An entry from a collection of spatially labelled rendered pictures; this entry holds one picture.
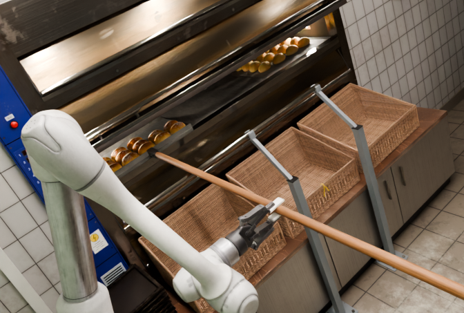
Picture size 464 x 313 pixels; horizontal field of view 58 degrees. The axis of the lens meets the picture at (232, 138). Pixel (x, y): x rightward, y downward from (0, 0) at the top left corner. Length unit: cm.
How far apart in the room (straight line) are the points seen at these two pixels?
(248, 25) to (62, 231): 161
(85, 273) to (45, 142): 47
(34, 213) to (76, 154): 113
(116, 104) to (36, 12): 52
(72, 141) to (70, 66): 103
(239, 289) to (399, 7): 271
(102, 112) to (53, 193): 92
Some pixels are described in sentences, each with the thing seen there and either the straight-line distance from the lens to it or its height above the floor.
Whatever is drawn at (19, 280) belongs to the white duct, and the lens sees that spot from 222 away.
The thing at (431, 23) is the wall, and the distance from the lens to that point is 382.
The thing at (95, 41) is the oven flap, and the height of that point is 181.
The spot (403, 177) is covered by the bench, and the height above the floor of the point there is 43.
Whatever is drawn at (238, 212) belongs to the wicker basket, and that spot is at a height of 65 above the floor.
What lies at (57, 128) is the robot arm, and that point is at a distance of 102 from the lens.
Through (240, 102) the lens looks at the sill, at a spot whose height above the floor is 117.
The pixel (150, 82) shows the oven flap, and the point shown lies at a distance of 216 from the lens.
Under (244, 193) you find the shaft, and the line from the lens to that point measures 154.
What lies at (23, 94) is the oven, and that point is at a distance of 200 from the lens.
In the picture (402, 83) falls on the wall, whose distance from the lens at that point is 356.
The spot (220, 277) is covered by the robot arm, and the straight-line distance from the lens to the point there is 114.
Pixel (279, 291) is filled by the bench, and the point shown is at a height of 43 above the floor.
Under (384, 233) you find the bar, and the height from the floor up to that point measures 23.
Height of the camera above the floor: 204
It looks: 25 degrees down
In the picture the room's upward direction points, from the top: 23 degrees counter-clockwise
